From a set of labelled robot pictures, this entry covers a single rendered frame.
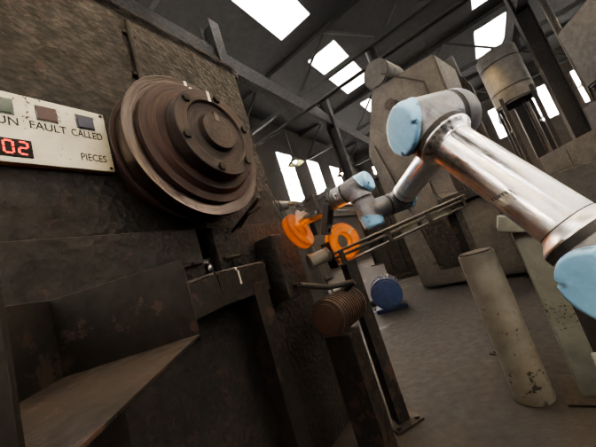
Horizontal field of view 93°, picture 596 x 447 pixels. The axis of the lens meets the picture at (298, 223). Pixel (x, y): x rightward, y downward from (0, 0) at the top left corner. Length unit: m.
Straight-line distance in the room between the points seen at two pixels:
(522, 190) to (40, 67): 1.13
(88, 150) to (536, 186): 0.98
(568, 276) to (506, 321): 0.70
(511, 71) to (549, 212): 9.05
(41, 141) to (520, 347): 1.50
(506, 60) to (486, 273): 8.71
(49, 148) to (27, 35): 0.34
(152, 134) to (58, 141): 0.22
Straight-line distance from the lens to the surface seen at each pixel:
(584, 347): 1.31
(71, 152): 0.93
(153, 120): 0.88
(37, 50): 1.12
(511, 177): 0.58
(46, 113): 0.97
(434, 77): 3.43
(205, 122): 0.89
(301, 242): 1.09
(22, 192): 0.88
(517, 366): 1.28
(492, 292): 1.19
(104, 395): 0.36
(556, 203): 0.56
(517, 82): 9.47
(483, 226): 3.17
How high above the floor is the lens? 0.65
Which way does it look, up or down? 9 degrees up
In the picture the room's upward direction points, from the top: 18 degrees counter-clockwise
